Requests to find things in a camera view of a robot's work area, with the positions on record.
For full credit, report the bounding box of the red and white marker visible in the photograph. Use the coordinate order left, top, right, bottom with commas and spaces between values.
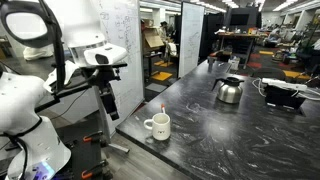
161, 104, 166, 114

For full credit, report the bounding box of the large whiteboard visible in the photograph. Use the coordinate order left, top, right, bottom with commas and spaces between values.
91, 0, 145, 134

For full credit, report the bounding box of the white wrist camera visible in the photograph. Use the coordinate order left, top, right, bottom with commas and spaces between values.
84, 43, 127, 66

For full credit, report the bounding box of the black robot mounting stand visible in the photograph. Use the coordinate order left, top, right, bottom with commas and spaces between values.
56, 130, 131, 180

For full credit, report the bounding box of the white power strip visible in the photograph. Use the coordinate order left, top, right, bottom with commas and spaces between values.
262, 78, 307, 92

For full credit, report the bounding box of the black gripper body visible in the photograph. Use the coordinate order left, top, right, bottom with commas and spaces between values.
97, 68, 119, 121

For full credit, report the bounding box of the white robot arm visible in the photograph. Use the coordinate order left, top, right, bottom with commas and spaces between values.
0, 0, 127, 180

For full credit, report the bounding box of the black box under power strip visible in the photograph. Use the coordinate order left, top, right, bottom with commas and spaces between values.
265, 85, 305, 109

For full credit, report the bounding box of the white ceramic mug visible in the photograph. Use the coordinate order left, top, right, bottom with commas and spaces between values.
143, 113, 171, 141

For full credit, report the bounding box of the stainless steel coffee carafe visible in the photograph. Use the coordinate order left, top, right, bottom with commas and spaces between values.
213, 77, 243, 104

